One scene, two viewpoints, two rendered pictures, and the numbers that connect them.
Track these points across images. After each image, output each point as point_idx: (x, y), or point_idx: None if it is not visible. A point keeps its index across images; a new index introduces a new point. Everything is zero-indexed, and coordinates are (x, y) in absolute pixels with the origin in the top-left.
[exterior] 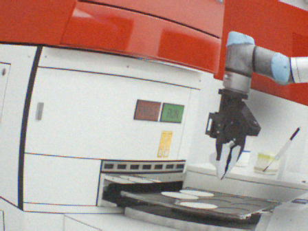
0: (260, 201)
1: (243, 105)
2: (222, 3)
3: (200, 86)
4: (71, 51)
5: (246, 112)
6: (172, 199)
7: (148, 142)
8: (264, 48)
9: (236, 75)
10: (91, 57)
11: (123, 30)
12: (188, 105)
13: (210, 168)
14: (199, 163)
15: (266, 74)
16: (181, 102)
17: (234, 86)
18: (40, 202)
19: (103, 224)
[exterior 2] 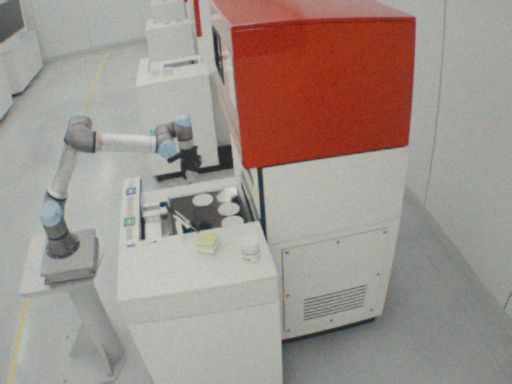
0: (185, 233)
1: (180, 151)
2: (236, 110)
3: (256, 177)
4: None
5: (176, 153)
6: (220, 199)
7: (248, 180)
8: (166, 123)
9: None
10: None
11: (223, 105)
12: (254, 181)
13: (243, 225)
14: (260, 230)
15: None
16: (252, 175)
17: (183, 141)
18: (234, 161)
19: (224, 184)
